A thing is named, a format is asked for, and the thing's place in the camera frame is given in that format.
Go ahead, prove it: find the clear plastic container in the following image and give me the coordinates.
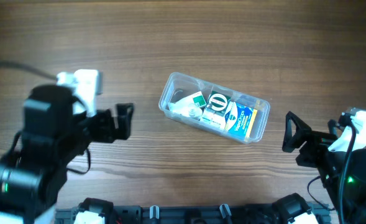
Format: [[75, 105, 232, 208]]
[[158, 72, 270, 144]]

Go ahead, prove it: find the blue VapoDrops packet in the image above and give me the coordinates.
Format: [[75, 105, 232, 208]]
[[224, 101, 258, 139]]

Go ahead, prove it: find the white green medicine box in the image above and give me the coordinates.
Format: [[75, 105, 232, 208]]
[[168, 91, 206, 114]]

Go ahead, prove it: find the dark green round tin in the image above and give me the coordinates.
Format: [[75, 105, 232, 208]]
[[206, 90, 231, 116]]

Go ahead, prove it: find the white round bottle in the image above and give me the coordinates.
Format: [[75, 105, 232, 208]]
[[173, 104, 203, 119]]

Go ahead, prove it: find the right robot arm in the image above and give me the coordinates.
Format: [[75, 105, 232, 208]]
[[282, 108, 366, 223]]

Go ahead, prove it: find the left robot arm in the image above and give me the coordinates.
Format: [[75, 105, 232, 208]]
[[0, 85, 134, 223]]

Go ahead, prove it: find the right black cable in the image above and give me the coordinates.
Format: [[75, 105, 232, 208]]
[[306, 118, 357, 224]]

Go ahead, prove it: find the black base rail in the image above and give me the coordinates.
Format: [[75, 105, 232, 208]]
[[54, 202, 331, 224]]

